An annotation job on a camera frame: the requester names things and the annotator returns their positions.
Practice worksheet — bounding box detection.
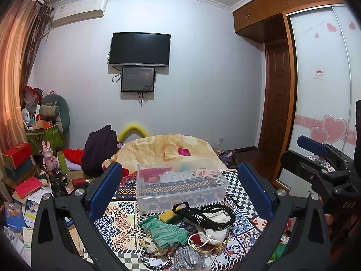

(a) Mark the red cloth on floor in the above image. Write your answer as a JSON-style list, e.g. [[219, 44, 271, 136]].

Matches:
[[63, 149, 85, 165]]

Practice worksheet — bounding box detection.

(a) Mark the dark purple clothing pile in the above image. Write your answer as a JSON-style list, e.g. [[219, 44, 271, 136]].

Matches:
[[81, 124, 118, 178]]

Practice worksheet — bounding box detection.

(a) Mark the grey plush toy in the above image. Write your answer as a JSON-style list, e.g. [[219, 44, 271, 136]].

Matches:
[[40, 94, 70, 135]]

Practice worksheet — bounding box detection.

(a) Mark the yellow floral blanket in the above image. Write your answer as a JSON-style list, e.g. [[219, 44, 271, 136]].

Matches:
[[102, 134, 227, 174]]

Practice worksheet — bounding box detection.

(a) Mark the brown wooden door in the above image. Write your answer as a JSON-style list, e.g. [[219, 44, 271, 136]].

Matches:
[[259, 41, 290, 154]]

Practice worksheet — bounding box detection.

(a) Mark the grey sequin pouch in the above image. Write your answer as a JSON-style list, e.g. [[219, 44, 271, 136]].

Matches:
[[173, 245, 206, 270]]

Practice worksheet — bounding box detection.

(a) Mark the black wall television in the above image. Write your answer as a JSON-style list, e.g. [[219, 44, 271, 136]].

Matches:
[[108, 33, 171, 67]]

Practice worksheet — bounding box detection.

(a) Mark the wooden wardrobe with hearts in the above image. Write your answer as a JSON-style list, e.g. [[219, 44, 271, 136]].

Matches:
[[233, 0, 360, 190]]

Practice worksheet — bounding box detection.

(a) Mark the black white headband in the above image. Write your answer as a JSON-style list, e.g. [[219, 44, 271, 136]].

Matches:
[[172, 202, 236, 231]]

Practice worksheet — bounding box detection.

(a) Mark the white drawstring pouch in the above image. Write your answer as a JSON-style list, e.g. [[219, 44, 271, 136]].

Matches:
[[196, 205, 236, 246]]

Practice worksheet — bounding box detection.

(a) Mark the yellow foam arch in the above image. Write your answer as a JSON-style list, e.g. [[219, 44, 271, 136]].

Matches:
[[117, 123, 149, 143]]

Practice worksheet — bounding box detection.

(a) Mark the small black wall monitor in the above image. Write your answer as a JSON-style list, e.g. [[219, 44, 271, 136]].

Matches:
[[121, 67, 155, 92]]

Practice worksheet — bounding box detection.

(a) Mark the patterned patchwork bed sheet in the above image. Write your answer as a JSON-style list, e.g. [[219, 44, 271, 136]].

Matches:
[[95, 169, 268, 270]]

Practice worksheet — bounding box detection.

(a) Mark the green bottle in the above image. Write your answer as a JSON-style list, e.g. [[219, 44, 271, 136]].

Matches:
[[57, 151, 69, 175]]

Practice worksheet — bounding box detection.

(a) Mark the red book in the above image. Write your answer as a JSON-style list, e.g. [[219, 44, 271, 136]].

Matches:
[[15, 176, 43, 198]]

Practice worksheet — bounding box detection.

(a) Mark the white air conditioner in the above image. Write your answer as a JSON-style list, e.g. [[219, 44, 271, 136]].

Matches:
[[52, 0, 108, 28]]

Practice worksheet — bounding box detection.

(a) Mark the green knitted cloth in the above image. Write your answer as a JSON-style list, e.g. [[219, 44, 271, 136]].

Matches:
[[139, 215, 190, 250]]

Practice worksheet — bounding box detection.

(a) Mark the orange curtain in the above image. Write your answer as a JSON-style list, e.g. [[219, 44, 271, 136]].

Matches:
[[0, 0, 55, 159]]

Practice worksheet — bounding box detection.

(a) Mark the yellow green sponge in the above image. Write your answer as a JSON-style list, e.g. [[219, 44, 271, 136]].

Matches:
[[159, 209, 181, 224]]

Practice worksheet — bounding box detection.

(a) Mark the green storage bin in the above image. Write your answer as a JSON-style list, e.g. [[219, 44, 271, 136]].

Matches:
[[26, 125, 66, 155]]

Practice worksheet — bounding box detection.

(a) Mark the red gift box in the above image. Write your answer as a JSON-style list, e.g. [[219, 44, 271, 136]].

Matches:
[[2, 143, 32, 169]]

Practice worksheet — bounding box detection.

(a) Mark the clear plastic storage box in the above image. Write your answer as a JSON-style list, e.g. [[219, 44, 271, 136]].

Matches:
[[137, 159, 229, 215]]

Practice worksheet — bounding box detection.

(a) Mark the pink rabbit toy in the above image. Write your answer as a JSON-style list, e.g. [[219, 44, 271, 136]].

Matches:
[[42, 141, 59, 172]]

